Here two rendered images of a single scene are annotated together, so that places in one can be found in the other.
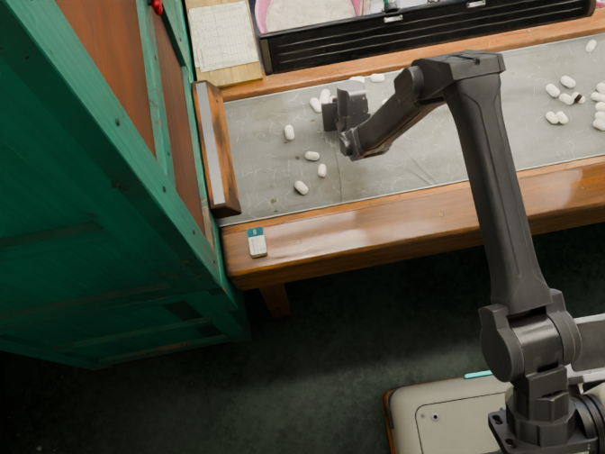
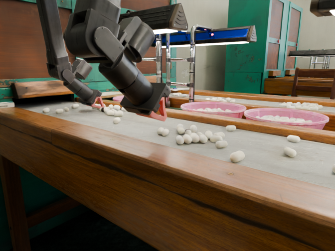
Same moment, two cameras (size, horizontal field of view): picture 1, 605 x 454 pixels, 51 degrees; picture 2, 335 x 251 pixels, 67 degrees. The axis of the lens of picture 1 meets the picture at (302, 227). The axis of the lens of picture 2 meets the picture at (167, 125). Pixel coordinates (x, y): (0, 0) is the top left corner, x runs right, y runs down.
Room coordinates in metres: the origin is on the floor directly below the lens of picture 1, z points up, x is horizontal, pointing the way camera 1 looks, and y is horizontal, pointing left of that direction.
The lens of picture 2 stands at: (0.11, -1.11, 0.94)
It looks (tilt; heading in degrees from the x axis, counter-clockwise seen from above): 13 degrees down; 45
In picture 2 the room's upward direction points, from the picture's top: straight up
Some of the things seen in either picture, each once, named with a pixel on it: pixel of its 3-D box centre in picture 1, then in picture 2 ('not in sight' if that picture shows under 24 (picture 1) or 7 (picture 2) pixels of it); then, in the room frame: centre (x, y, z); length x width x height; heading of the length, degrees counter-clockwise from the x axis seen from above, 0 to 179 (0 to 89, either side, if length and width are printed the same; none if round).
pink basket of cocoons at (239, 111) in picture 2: not in sight; (212, 117); (0.98, -0.51, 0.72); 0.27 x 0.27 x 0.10
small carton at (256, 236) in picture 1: (257, 241); (4, 104); (0.37, 0.10, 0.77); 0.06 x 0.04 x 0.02; 5
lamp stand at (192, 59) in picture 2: not in sight; (188, 71); (1.16, -0.23, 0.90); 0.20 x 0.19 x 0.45; 95
